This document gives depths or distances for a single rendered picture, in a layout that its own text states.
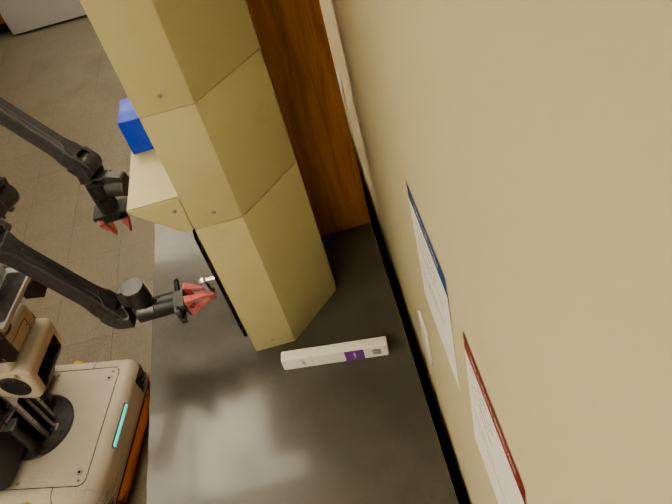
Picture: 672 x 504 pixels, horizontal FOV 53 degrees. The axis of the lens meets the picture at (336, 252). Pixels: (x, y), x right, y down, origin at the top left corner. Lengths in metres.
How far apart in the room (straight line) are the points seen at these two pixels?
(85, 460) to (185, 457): 1.04
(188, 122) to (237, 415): 0.77
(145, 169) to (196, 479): 0.74
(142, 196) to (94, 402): 1.50
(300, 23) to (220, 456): 1.05
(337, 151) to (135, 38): 0.78
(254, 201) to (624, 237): 1.26
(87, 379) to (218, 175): 1.69
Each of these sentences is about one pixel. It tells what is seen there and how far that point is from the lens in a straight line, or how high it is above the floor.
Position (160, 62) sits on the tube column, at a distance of 1.27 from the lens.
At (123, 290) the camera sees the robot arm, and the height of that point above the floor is 1.24.
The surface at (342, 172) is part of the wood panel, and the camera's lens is 1.91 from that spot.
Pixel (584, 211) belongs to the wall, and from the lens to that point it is 0.32.
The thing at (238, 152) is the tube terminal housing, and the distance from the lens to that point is 1.42.
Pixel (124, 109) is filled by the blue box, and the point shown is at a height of 1.60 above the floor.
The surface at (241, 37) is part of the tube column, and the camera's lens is 1.38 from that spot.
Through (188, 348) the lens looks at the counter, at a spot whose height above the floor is 0.94.
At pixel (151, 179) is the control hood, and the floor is 1.51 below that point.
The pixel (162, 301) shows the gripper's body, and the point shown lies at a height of 1.17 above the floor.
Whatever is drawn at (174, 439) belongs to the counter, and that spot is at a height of 0.94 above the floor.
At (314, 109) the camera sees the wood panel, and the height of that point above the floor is 1.39.
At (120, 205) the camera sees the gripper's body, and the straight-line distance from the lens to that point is 2.06.
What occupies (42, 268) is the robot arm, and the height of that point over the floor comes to 1.36.
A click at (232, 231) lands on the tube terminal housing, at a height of 1.38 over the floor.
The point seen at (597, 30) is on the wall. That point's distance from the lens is 0.27.
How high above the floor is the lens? 2.36
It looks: 45 degrees down
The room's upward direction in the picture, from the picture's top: 17 degrees counter-clockwise
